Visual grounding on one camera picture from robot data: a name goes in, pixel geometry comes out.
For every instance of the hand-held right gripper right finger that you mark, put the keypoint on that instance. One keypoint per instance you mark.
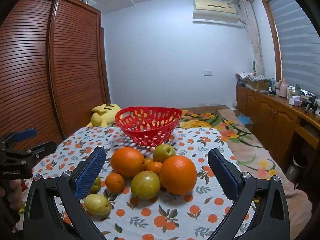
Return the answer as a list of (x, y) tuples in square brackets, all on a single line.
[(222, 175)]

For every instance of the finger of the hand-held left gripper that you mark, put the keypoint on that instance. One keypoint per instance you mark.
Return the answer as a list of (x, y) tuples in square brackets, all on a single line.
[(37, 150), (25, 133)]

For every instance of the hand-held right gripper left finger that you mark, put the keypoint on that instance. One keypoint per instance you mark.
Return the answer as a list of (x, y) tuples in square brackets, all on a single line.
[(90, 175)]

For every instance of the yellow-green pear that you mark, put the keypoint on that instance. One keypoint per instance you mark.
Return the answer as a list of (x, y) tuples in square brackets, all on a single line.
[(164, 153), (97, 204), (96, 184), (145, 185)]

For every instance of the small tangerine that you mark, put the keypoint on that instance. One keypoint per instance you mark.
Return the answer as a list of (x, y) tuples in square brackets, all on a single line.
[(149, 161), (155, 167), (115, 182)]

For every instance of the large orange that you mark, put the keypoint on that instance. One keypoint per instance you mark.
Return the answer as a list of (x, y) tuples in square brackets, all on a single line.
[(127, 162), (178, 175)]

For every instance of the red plastic basket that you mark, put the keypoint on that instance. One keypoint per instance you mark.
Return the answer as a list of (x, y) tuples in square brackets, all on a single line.
[(150, 136)]

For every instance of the person's left hand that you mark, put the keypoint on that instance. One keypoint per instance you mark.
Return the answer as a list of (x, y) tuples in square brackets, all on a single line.
[(12, 192)]

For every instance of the floral blanket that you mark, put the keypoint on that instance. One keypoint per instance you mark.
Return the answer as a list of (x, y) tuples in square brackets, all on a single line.
[(237, 135)]

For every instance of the blue bag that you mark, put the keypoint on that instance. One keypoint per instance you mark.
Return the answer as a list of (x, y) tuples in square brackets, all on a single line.
[(243, 118)]

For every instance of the yellow plush toy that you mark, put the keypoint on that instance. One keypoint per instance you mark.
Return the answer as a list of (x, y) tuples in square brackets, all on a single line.
[(105, 115)]

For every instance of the orange print tablecloth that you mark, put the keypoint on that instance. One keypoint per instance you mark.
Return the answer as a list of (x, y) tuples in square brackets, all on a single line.
[(175, 217)]

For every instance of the grey trash bin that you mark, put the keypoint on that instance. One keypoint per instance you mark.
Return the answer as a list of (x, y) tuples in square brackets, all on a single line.
[(296, 167)]

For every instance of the wooden sideboard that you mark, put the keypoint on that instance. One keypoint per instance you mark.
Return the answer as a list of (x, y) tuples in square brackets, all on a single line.
[(270, 115)]

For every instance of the brown slatted wardrobe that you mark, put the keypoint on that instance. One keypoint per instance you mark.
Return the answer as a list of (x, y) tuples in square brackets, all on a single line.
[(75, 67)]

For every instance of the cardboard box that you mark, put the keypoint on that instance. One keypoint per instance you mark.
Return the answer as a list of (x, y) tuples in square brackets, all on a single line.
[(258, 85)]

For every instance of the patterned cloth pile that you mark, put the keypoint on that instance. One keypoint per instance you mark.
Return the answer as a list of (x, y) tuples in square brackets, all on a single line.
[(246, 76)]

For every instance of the pink box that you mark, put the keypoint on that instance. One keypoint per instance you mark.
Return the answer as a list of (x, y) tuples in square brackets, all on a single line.
[(295, 101)]

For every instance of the clear bottle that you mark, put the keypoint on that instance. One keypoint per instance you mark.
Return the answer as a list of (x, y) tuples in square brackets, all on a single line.
[(272, 83)]

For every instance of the pink kettle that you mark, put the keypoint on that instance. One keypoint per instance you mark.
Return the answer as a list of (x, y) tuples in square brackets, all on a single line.
[(283, 88)]

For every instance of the white cup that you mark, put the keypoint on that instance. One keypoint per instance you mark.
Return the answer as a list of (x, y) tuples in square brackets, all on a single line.
[(289, 93)]

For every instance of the small desk fan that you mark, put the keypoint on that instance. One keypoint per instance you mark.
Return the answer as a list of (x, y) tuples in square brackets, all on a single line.
[(253, 66)]

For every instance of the black gadget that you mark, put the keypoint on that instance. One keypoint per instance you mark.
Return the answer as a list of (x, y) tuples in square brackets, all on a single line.
[(311, 103)]

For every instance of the striped window blind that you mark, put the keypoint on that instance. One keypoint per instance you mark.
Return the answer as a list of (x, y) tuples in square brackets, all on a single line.
[(300, 55)]

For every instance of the white box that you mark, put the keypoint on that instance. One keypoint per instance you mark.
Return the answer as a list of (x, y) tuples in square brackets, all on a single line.
[(88, 2)]

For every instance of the white wall switch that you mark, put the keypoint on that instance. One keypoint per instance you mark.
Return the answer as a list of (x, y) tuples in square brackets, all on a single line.
[(208, 73)]

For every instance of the wall air conditioner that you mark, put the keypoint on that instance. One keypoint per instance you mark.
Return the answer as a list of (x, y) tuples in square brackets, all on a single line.
[(215, 15)]

